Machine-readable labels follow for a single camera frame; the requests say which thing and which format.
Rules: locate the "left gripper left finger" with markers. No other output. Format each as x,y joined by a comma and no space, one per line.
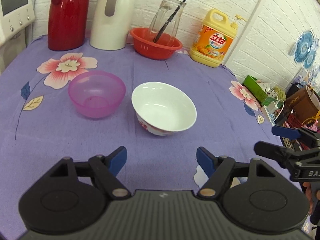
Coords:
71,196

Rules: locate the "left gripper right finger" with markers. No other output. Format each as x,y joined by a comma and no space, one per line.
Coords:
249,198

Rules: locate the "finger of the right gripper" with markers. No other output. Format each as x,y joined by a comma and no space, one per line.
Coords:
286,157
304,135

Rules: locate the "pink plastic bowl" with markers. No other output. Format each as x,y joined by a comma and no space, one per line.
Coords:
96,94

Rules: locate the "white red ceramic bowl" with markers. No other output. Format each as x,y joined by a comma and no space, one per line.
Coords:
162,109

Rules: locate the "person's right hand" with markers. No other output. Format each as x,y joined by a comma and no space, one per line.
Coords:
309,195

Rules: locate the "brown paper bag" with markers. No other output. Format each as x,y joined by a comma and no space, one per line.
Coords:
305,104

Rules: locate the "green box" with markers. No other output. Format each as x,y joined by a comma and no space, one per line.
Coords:
260,94

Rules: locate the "yellow detergent bottle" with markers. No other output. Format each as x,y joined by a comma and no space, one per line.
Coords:
214,38

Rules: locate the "red plastic basket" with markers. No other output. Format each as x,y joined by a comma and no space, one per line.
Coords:
151,50

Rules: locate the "clear glass carafe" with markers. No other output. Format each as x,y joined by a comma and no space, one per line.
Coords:
167,20

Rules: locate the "black straw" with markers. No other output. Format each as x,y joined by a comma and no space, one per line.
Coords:
170,18

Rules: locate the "red thermos jug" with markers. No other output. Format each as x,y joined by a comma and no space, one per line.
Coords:
67,24

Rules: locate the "white water dispenser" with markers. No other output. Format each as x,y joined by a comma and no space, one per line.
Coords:
16,16

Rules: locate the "white thermos jug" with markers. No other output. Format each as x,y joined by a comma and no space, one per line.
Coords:
111,24

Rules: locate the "blue wall decoration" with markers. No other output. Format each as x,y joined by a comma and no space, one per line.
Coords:
304,50

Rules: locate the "white pipe on wall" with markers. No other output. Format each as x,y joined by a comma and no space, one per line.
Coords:
241,39

